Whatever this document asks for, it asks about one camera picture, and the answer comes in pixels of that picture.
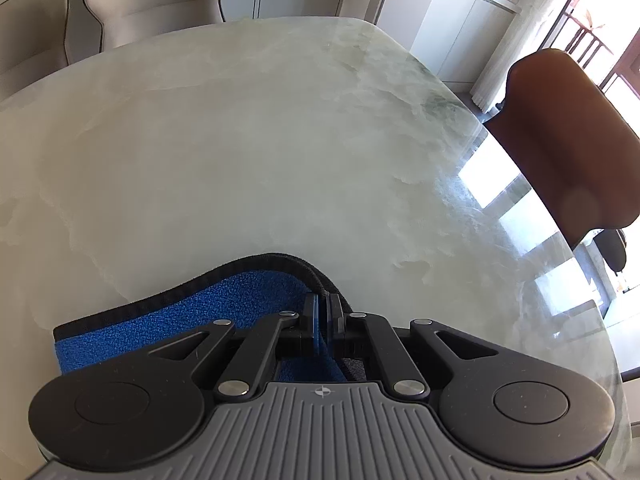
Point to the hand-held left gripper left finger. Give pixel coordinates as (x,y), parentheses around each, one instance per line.
(260,347)

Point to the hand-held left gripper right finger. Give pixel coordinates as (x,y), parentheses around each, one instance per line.
(387,350)

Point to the grey and blue towel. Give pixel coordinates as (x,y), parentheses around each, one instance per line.
(235,295)

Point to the brown leather chair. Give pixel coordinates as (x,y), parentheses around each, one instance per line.
(565,145)

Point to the white counter cabinet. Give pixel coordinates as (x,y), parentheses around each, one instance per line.
(460,25)

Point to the beige dining chair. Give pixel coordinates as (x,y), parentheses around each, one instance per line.
(155,0)
(30,30)

